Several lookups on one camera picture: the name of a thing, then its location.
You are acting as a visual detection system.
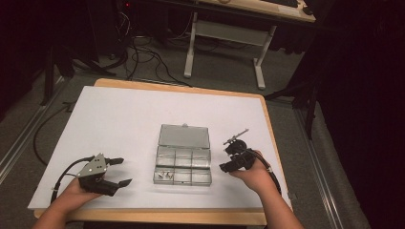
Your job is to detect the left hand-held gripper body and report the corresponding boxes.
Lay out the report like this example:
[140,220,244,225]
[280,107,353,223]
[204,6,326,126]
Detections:
[75,153,119,198]

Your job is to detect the aluminium floor rail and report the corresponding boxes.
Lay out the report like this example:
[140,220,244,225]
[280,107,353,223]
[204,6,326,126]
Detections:
[291,107,346,229]
[0,75,71,186]

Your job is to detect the white table sheet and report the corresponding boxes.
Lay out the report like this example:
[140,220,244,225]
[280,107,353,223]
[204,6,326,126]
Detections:
[27,85,292,212]

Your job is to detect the black metal stand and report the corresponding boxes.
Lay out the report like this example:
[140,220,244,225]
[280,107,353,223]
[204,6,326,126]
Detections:
[265,78,322,141]
[39,43,117,107]

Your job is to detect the person's right hand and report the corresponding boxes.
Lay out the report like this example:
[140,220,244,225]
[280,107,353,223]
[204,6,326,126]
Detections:
[228,150,277,196]

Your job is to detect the wooden table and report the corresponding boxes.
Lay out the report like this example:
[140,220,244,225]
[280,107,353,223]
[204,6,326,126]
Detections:
[32,77,294,228]

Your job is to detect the black keyboard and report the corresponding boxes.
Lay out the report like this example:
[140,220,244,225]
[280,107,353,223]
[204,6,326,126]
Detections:
[260,0,301,9]

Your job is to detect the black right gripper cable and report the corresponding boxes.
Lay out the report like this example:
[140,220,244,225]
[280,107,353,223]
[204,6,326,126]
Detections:
[247,148,283,196]

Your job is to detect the person's left hand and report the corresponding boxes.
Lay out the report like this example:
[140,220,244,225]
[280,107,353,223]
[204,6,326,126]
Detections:
[50,175,107,219]

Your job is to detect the black floor cable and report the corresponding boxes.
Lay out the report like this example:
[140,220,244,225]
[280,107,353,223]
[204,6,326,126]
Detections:
[32,100,76,167]

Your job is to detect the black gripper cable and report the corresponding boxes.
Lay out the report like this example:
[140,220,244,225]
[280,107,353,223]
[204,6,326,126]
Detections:
[247,148,283,196]
[50,156,96,205]

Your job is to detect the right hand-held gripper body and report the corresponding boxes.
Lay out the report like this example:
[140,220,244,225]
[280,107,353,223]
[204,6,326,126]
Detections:
[223,128,258,173]

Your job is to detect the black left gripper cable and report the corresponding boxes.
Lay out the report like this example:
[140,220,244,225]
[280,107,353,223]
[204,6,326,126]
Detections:
[50,156,96,205]

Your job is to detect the desk with white legs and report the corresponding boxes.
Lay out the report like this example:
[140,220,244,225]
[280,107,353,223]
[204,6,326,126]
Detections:
[159,0,317,91]

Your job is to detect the dark computer tower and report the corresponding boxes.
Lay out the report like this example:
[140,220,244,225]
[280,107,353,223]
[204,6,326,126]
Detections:
[116,0,170,44]

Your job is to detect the clear plastic compartment box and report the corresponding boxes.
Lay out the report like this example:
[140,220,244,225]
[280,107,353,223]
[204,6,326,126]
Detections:
[152,123,214,187]

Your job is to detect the bundle of black floor cables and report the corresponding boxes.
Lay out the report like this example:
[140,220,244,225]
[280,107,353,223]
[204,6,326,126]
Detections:
[113,11,194,89]

